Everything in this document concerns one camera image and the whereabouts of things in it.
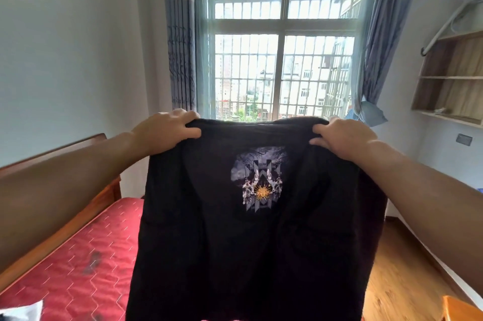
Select person's right hand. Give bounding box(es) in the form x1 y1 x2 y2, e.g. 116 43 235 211
308 117 380 166

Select white air conditioner pipe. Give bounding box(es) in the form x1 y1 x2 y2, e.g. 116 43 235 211
420 0 478 57

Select orange wooden chair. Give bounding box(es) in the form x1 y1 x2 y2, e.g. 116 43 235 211
440 295 483 321

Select person's right forearm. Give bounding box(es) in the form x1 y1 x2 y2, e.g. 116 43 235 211
354 139 483 299

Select person's left hand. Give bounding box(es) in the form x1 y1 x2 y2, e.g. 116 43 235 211
130 108 203 157

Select wooden wall shelf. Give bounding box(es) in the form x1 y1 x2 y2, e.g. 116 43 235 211
410 29 483 130

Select black graphic t-shirt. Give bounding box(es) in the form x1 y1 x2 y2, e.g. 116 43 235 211
125 117 388 321

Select person's left forearm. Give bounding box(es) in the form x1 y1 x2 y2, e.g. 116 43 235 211
0 132 146 276

